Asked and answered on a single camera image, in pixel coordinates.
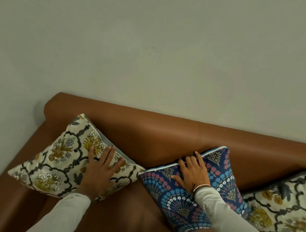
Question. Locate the cream floral cushion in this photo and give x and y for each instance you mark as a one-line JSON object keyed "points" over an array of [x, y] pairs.
{"points": [[54, 158], [282, 212]]}

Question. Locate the blue patterned cushion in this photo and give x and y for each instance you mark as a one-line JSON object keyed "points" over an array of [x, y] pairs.
{"points": [[175, 205]]}

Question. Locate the person's right hand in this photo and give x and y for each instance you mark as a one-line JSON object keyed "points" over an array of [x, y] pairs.
{"points": [[194, 177]]}

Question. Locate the person's left hand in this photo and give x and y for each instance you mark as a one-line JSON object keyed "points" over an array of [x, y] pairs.
{"points": [[96, 179]]}

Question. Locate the person's right thumb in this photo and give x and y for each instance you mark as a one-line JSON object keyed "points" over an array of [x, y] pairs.
{"points": [[177, 179]]}

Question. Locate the thin wrist bangle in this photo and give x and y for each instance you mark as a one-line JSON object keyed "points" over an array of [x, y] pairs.
{"points": [[201, 186]]}

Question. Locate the person's left little finger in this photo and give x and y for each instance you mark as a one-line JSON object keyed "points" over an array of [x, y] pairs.
{"points": [[91, 155]]}

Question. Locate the person's right forearm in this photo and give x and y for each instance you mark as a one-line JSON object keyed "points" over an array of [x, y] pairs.
{"points": [[233, 228]]}

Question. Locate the person's left forearm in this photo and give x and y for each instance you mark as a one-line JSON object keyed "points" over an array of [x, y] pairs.
{"points": [[61, 217]]}

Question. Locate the brown leather sofa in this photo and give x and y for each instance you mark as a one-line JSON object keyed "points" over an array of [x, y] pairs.
{"points": [[151, 131]]}

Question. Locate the person's right middle finger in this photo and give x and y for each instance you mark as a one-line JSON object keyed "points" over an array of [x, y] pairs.
{"points": [[190, 164]]}

